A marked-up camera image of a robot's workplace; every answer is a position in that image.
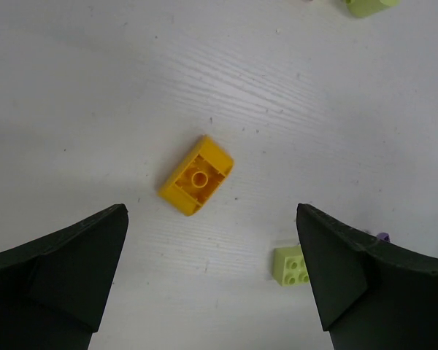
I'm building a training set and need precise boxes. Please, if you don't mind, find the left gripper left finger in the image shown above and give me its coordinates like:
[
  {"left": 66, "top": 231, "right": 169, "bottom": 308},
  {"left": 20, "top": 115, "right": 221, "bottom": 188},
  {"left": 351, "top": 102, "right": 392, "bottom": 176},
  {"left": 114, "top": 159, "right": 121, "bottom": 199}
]
[{"left": 0, "top": 204, "right": 128, "bottom": 349}]

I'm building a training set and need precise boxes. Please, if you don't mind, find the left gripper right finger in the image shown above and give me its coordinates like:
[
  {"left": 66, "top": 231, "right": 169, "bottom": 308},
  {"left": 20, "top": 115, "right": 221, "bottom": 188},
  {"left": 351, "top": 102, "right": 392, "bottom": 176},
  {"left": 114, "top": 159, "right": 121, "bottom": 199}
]
[{"left": 296, "top": 203, "right": 438, "bottom": 349}]

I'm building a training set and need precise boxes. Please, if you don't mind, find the purple long lego brick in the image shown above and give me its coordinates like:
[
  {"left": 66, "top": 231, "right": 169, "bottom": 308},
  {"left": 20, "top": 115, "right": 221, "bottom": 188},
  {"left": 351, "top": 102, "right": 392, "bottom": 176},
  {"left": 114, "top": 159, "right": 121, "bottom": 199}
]
[{"left": 376, "top": 233, "right": 391, "bottom": 242}]

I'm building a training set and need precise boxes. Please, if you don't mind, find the light green square lego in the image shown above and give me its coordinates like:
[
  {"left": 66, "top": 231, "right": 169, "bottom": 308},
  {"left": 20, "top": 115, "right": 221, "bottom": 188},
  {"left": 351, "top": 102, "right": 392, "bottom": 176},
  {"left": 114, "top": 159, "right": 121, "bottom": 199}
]
[{"left": 272, "top": 245, "right": 310, "bottom": 287}]

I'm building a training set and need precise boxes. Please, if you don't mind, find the yellow curved lego brick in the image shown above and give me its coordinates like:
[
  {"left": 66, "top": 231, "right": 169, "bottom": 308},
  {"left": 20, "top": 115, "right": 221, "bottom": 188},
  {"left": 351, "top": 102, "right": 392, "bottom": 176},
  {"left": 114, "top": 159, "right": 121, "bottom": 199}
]
[{"left": 158, "top": 135, "right": 234, "bottom": 217}]

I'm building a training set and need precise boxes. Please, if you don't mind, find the light green rounded lego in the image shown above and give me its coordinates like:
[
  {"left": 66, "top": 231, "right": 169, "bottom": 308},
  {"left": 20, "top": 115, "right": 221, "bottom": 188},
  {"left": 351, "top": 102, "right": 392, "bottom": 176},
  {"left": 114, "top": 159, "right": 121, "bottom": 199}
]
[{"left": 344, "top": 0, "right": 401, "bottom": 18}]

